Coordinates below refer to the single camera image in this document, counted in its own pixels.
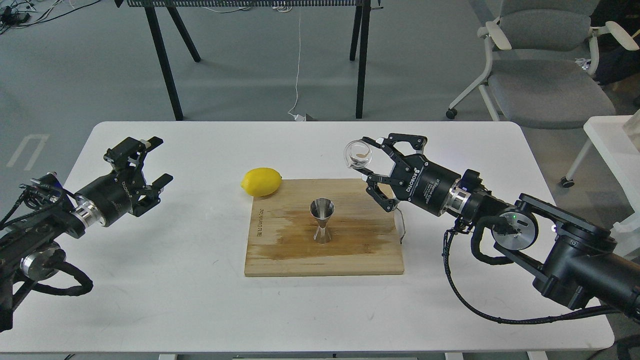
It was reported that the wooden cutting board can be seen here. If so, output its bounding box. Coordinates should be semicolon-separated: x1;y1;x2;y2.
244;178;405;277

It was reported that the small clear glass cup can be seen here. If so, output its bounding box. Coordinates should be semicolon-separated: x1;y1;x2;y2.
343;139;373;169

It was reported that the yellow lemon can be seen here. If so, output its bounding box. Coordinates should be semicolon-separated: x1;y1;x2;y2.
240;167;282;198

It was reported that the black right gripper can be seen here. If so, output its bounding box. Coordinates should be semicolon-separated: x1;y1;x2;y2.
359;133;462;217

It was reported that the black metal table frame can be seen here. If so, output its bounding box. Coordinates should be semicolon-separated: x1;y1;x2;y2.
115;0;382;121

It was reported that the white side table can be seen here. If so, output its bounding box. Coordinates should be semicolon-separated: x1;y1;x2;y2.
560;115;640;255

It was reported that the grey office chair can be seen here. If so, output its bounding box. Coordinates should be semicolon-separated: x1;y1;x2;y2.
445;0;639;130

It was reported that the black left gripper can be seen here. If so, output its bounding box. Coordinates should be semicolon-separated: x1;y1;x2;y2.
74;136;174;227

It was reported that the steel double jigger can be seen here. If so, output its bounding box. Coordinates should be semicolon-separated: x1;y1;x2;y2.
310;197;335;244

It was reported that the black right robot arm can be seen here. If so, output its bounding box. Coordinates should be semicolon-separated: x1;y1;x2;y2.
343;133;640;325

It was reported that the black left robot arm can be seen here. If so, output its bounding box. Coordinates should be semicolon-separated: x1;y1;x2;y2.
0;136;173;331

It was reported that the white power cable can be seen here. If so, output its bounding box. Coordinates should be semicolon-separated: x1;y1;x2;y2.
287;7;309;122

